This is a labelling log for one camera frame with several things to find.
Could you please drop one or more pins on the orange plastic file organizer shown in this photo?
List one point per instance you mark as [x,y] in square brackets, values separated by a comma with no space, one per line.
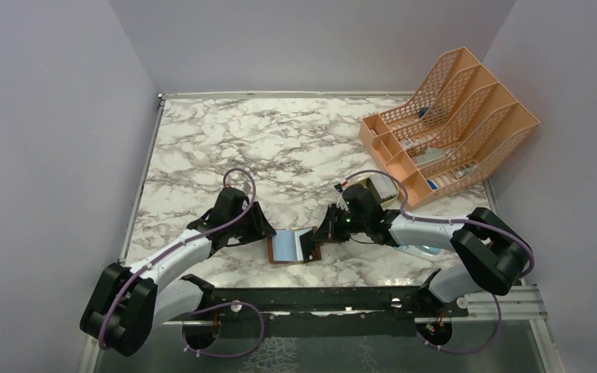
[455,131]

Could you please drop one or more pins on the beige oval tray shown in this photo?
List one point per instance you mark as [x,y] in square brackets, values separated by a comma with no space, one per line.
[368,184]

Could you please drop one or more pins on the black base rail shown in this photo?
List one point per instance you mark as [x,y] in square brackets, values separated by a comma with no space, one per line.
[245,313]

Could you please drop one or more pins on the brown leather card holder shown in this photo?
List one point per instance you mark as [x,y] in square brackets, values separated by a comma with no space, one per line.
[293,246]

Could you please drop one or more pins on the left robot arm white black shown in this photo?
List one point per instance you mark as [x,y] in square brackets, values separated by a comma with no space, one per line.
[128,302]

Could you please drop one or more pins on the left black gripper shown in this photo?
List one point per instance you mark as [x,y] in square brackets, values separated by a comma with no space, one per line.
[261,228]

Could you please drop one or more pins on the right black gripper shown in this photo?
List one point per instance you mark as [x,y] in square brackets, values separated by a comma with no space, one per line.
[328,231]

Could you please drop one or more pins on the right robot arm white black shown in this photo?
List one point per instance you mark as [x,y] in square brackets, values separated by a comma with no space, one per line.
[492,256]

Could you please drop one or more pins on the stack of credit cards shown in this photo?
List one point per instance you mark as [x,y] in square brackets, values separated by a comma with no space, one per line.
[385,187]

